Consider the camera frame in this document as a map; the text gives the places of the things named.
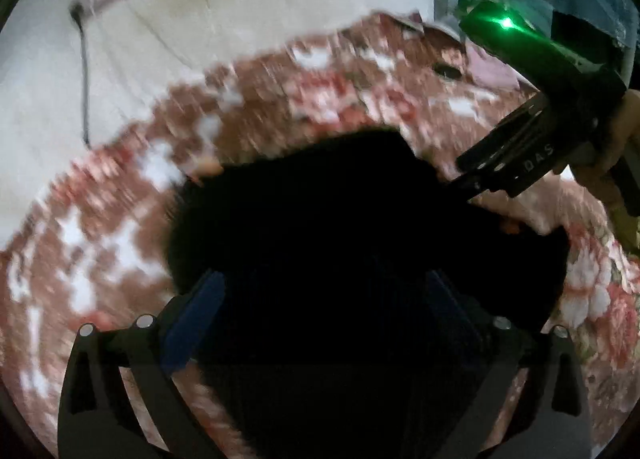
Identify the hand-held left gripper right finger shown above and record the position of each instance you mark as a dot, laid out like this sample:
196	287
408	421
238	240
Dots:
452	309

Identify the pink cloth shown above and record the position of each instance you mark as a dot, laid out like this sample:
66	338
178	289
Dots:
487	68

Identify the person's right hand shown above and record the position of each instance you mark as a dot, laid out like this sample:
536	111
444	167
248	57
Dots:
620	134

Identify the black printed garment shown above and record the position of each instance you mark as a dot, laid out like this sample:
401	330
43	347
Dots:
360	219

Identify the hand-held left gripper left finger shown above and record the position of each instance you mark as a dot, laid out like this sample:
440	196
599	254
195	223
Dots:
195	321

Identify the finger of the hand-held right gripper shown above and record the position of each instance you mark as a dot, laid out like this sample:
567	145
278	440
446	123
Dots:
492	141

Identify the floral bed blanket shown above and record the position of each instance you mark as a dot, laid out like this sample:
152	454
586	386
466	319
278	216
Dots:
100	239

